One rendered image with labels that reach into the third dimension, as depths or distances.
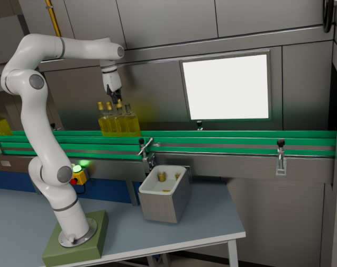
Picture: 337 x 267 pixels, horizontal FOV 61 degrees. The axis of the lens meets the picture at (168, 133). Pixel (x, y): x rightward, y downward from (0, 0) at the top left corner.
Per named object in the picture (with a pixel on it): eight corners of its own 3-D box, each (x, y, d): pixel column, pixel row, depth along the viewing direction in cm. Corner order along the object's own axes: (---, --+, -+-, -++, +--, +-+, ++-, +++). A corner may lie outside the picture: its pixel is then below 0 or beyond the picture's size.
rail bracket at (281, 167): (287, 173, 133) (287, 129, 124) (287, 195, 119) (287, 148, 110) (276, 172, 135) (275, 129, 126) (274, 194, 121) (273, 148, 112)
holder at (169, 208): (194, 187, 154) (190, 163, 148) (177, 223, 132) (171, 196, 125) (165, 185, 161) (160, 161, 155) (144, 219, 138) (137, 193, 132)
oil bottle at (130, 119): (144, 145, 165) (136, 110, 156) (139, 150, 160) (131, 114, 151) (135, 144, 167) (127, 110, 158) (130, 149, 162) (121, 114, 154)
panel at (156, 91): (272, 118, 144) (270, 49, 130) (271, 121, 141) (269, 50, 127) (119, 121, 179) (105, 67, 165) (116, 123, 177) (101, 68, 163)
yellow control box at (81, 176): (90, 178, 167) (86, 167, 164) (82, 186, 161) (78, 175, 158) (80, 177, 170) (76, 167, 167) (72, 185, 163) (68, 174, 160)
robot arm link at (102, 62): (120, 62, 147) (108, 62, 152) (114, 35, 141) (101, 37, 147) (108, 66, 141) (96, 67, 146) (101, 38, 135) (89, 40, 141)
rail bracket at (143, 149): (156, 150, 155) (152, 130, 149) (143, 167, 141) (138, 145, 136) (152, 150, 156) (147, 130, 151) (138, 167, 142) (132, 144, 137)
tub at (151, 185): (189, 180, 147) (187, 166, 143) (174, 210, 128) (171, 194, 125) (158, 178, 153) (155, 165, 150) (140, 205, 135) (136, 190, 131)
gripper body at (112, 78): (108, 67, 153) (113, 87, 158) (97, 72, 145) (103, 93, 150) (120, 65, 150) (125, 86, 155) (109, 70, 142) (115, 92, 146)
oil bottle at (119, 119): (135, 144, 167) (127, 110, 159) (131, 149, 163) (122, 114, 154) (127, 144, 170) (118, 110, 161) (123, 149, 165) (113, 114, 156)
